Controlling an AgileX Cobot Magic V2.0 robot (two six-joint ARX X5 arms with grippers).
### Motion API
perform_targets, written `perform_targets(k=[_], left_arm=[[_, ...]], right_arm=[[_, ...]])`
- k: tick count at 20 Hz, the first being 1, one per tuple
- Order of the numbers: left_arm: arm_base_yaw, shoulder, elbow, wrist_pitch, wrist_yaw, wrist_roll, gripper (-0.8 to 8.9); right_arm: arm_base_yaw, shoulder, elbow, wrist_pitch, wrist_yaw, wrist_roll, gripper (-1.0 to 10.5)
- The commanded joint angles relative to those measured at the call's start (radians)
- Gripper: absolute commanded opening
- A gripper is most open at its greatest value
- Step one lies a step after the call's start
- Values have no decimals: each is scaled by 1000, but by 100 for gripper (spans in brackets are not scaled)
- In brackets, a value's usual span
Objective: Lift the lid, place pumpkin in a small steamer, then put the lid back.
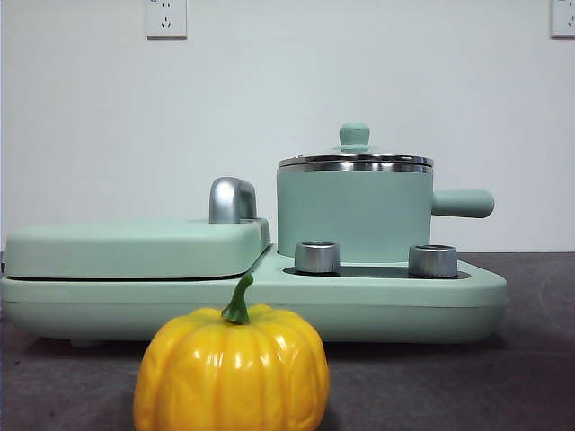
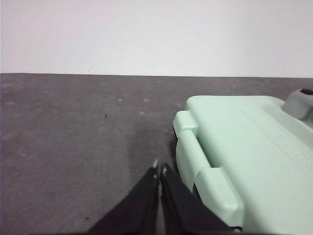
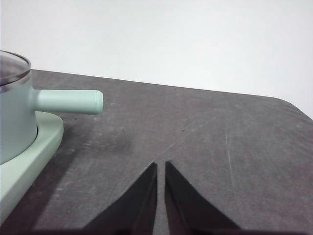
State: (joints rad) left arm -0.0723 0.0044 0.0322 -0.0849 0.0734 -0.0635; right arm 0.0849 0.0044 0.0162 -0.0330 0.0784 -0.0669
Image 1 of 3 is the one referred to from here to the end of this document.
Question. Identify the silver control knob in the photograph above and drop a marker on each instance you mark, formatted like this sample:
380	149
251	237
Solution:
432	261
316	258

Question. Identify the yellow pumpkin with green stem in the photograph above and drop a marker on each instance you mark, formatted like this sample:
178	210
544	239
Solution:
233	372

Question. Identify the black control panel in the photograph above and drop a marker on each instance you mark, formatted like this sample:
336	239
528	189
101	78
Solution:
373	270

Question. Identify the glass lid with green knob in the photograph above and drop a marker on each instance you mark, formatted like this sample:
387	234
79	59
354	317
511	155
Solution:
355	134

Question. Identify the mint green grill cover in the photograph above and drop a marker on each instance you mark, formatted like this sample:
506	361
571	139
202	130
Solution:
135	251

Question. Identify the white wall socket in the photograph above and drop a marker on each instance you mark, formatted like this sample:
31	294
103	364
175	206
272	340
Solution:
166	20
563	20

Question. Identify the mint green breakfast machine base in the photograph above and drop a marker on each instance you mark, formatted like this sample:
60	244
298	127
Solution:
382	310

